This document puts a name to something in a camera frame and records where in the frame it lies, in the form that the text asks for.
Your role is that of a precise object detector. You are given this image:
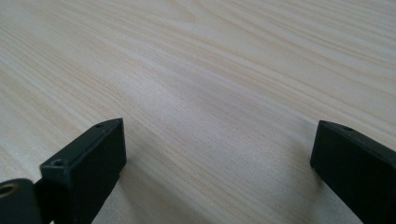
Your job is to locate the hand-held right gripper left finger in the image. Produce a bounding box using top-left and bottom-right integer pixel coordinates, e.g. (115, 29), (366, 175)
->
(34, 118), (128, 224)

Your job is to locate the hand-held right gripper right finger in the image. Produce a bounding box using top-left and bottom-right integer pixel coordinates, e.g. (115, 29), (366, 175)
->
(309, 119), (396, 224)

